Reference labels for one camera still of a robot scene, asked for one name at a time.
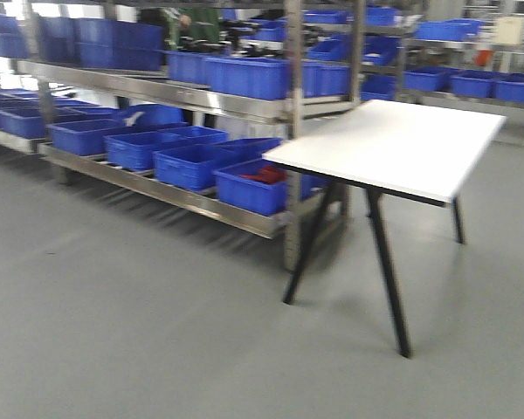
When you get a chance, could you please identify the white table black legs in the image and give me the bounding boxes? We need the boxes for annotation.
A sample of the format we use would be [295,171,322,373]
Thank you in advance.
[264,100,507,359]

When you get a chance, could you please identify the person in green sweater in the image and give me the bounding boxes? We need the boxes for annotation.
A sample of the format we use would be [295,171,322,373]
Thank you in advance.
[162,8,221,50]

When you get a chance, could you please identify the steel shelving rack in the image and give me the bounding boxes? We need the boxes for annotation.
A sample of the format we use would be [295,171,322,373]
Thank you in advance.
[0,0,407,272]

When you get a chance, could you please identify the blue bin with red items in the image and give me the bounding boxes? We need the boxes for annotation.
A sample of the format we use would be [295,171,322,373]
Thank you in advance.
[212,157,328,217]

